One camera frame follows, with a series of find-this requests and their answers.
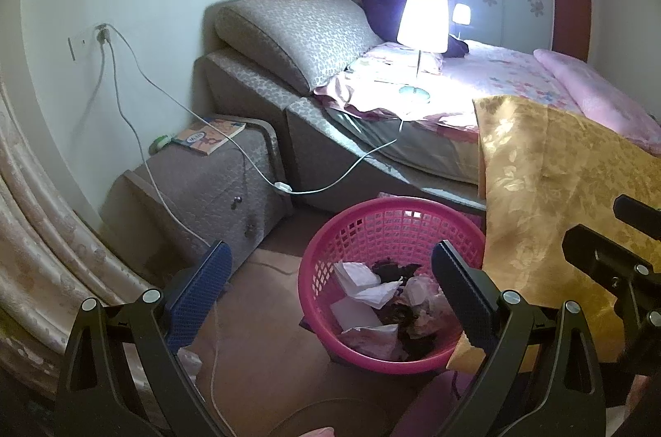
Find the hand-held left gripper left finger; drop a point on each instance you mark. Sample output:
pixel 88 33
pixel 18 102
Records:
pixel 199 297

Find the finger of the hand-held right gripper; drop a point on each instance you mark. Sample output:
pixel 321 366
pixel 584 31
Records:
pixel 638 212
pixel 594 251

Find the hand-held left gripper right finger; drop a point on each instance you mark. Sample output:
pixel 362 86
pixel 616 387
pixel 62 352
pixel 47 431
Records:
pixel 459 292

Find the dark pink wrapper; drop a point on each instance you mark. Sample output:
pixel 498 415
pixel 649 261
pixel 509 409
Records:
pixel 408 318

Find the grey paper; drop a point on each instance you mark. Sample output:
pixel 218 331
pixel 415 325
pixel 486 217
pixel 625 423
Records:
pixel 372 341

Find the pink plastic basket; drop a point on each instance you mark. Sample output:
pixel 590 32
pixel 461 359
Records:
pixel 330 241

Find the golden patterned blanket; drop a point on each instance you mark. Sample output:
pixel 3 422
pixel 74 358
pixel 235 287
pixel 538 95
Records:
pixel 542 189

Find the grey upholstered bedside table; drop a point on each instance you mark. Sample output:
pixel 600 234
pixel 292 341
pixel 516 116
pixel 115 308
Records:
pixel 206 204

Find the magenta cloth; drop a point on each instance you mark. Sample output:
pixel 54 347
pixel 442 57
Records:
pixel 428 408

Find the pink duvet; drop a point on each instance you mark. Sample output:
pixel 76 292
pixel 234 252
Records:
pixel 594 86

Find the grey mattress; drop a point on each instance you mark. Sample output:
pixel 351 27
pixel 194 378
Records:
pixel 428 148

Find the small green object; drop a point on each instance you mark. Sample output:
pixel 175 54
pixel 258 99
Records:
pixel 161 142

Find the orange cover book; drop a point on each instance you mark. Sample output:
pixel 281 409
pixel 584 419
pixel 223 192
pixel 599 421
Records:
pixel 209 137

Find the beige patterned curtain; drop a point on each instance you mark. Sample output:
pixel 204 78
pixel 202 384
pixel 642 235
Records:
pixel 41 251

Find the floral pink bedsheet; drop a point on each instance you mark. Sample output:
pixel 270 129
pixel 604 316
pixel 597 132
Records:
pixel 495 70

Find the red brown door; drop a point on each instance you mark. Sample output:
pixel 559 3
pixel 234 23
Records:
pixel 570 8

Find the small white table lamp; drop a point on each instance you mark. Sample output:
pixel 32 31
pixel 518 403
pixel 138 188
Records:
pixel 462 13

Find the white shade table lamp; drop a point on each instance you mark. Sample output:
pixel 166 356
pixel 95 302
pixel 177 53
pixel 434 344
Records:
pixel 422 21

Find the white plug adapter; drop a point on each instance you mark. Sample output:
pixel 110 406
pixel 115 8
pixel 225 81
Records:
pixel 104 35

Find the grey patterned headboard cushion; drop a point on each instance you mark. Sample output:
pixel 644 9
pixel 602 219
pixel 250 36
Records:
pixel 299 34

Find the dark purple cloth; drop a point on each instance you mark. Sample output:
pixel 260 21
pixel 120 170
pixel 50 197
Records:
pixel 382 8

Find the grey upholstered bed frame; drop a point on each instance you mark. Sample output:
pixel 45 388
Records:
pixel 242 80

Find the white wall socket plate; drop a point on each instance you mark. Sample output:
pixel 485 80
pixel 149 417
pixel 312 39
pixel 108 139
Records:
pixel 80 43

